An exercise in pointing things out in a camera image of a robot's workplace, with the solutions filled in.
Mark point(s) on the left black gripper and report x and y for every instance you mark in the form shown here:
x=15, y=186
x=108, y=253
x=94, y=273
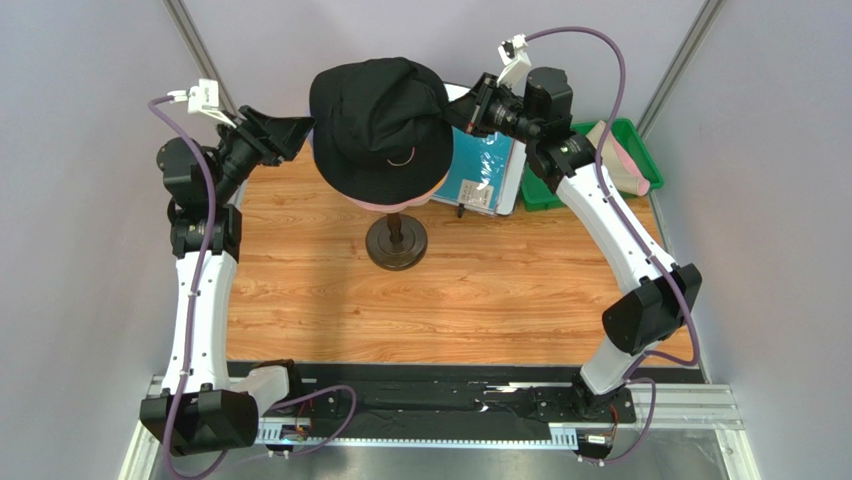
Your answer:
x=278, y=139

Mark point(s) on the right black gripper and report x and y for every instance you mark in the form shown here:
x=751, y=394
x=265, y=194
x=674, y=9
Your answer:
x=480, y=104

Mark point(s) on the black hat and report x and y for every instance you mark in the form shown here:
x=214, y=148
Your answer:
x=380, y=136

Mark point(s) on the pink bucket hat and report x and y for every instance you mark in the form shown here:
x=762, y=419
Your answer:
x=399, y=207

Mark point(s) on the pink beige hat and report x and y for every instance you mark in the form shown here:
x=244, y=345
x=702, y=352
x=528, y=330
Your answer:
x=629, y=164

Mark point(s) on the lavender hat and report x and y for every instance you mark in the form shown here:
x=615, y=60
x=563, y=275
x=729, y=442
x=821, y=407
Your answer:
x=311, y=140

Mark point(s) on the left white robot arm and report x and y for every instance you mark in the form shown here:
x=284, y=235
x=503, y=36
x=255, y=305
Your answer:
x=198, y=409

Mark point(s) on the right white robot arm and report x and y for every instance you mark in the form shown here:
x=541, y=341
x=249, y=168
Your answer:
x=657, y=292

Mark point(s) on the white tablet board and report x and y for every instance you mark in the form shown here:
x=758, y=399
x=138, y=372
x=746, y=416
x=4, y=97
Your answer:
x=516, y=186

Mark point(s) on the green plastic bin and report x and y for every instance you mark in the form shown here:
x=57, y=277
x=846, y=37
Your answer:
x=537, y=197

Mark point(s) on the dark round stand base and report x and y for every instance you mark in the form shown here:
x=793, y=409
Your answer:
x=396, y=242

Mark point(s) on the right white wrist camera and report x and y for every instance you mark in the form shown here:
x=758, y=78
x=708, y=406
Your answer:
x=514, y=56

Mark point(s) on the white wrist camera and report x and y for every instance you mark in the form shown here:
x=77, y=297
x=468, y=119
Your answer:
x=203, y=99
x=514, y=56

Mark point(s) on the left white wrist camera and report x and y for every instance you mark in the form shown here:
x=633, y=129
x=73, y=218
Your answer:
x=203, y=99

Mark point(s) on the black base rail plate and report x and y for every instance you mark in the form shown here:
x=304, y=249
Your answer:
x=445, y=404

